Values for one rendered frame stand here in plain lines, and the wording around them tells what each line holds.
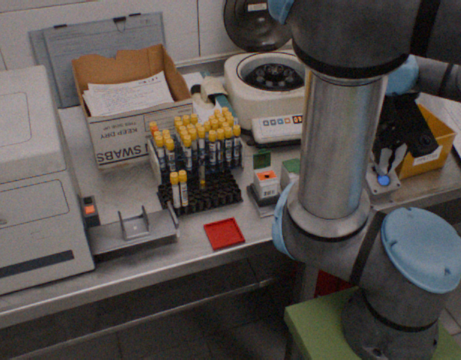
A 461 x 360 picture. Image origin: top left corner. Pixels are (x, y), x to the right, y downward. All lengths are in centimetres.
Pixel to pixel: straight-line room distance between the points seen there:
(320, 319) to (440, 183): 50
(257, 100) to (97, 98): 42
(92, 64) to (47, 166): 60
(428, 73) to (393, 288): 32
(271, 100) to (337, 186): 63
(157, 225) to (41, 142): 31
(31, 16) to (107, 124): 38
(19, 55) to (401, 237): 106
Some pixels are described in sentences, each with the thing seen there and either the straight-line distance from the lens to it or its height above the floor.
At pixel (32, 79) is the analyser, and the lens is 99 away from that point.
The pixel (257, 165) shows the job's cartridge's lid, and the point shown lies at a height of 96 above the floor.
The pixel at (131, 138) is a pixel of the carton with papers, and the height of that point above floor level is 95.
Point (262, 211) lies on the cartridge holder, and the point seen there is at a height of 89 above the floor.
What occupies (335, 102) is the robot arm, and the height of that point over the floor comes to 136.
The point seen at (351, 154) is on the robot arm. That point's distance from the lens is 58.
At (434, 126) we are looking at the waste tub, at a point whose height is 95.
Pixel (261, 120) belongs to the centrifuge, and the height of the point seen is 93.
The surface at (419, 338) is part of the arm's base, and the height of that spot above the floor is 97.
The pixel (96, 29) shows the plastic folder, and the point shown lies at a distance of 140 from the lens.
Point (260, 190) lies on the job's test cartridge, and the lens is 104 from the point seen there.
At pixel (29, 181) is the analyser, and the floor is 112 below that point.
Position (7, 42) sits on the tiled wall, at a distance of 142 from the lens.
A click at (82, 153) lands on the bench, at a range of 128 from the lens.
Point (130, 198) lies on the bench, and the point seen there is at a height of 87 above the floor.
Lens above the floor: 164
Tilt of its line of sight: 42 degrees down
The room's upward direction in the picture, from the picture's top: straight up
